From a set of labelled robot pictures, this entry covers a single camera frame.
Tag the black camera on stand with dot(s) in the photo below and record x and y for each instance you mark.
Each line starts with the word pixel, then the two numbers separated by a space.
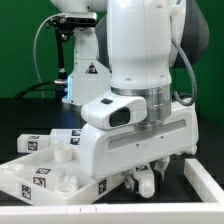
pixel 75 19

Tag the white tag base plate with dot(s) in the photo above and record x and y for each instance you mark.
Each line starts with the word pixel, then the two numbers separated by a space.
pixel 68 136

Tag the white square tabletop tray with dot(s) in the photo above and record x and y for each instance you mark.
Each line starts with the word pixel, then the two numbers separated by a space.
pixel 57 156

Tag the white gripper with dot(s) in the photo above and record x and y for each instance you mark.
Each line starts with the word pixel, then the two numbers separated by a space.
pixel 105 153

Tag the black camera stand pole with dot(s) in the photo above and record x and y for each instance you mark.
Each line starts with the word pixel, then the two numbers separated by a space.
pixel 60 91

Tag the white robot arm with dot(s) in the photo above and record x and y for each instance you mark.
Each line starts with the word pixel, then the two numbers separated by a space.
pixel 145 40

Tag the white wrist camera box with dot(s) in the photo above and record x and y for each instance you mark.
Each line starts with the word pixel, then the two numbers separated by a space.
pixel 110 111

